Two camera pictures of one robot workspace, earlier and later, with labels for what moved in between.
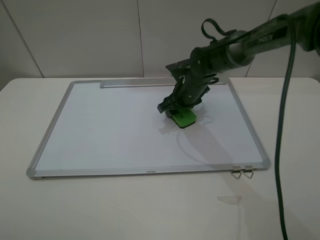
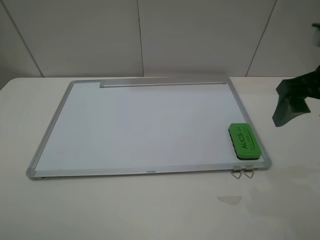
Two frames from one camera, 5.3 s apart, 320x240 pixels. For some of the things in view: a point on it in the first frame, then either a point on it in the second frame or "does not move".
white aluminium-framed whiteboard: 114,127 does not move
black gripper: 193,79 → 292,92
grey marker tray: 163,83 does not move
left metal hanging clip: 236,172 does not move
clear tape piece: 230,200 does not move
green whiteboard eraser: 184,118 → 244,141
